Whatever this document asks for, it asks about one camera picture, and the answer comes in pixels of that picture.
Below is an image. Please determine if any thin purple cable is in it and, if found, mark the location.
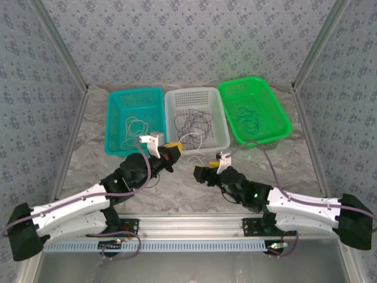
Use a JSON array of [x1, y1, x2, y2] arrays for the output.
[[173, 108, 213, 142]]

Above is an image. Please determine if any white plastic basket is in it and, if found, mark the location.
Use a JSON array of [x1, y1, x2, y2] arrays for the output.
[[164, 87, 231, 154]]

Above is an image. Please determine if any thin blue cable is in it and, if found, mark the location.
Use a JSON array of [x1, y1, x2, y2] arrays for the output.
[[237, 106, 262, 136]]

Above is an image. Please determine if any teal plastic basket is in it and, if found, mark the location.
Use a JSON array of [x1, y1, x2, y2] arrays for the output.
[[104, 87, 168, 157]]

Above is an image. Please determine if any green plastic basket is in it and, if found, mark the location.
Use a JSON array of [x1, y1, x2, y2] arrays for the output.
[[216, 75, 293, 146]]

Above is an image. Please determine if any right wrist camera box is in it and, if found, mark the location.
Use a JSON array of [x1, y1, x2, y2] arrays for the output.
[[216, 150, 234, 175]]

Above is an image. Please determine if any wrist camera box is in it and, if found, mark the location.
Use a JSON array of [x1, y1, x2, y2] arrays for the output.
[[216, 150, 234, 175], [138, 131, 166, 159]]

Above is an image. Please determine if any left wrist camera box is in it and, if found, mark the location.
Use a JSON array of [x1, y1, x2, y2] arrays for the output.
[[138, 131, 166, 159]]

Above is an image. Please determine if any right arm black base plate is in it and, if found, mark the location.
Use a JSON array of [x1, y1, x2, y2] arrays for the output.
[[242, 218, 297, 236]]

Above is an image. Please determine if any aluminium mounting rail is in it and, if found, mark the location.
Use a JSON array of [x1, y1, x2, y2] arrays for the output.
[[44, 214, 339, 237]]

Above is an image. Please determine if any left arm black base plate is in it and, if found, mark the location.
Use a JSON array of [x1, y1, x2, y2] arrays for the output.
[[86, 218, 140, 238]]

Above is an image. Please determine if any white slotted cable duct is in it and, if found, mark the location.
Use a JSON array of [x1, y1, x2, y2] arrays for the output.
[[43, 240, 273, 254]]

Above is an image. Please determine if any aluminium table side rail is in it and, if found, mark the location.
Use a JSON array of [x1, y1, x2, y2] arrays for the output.
[[291, 85, 330, 198], [49, 88, 91, 204]]

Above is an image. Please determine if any aluminium frame post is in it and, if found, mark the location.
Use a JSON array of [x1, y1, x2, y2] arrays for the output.
[[29, 0, 90, 93], [291, 0, 352, 93]]

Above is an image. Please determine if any aluminium lower frame beam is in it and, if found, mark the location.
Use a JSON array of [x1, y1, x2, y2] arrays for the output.
[[338, 249, 366, 283], [16, 258, 42, 283]]

